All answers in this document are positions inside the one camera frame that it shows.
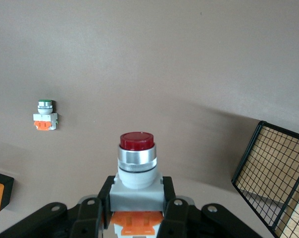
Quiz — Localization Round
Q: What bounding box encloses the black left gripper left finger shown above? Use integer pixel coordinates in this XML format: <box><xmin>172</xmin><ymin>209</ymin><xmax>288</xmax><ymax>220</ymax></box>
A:
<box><xmin>70</xmin><ymin>175</ymin><xmax>115</xmax><ymax>238</ymax></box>

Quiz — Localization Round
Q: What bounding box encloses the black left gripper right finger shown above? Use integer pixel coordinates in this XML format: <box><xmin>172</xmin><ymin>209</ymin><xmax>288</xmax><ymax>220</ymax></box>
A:
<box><xmin>156</xmin><ymin>176</ymin><xmax>202</xmax><ymax>238</ymax></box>

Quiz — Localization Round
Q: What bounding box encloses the brown table cover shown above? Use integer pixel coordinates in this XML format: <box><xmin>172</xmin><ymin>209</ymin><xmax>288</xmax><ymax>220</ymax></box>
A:
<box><xmin>0</xmin><ymin>0</ymin><xmax>299</xmax><ymax>238</ymax></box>

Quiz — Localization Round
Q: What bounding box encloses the red push button switch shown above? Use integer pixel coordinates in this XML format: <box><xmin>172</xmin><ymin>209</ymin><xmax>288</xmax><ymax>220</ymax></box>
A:
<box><xmin>109</xmin><ymin>131</ymin><xmax>165</xmax><ymax>236</ymax></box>

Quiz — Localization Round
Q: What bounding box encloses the black wire mesh basket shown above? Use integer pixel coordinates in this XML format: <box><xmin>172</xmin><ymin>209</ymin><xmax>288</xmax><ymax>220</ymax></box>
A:
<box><xmin>231</xmin><ymin>120</ymin><xmax>299</xmax><ymax>238</ymax></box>

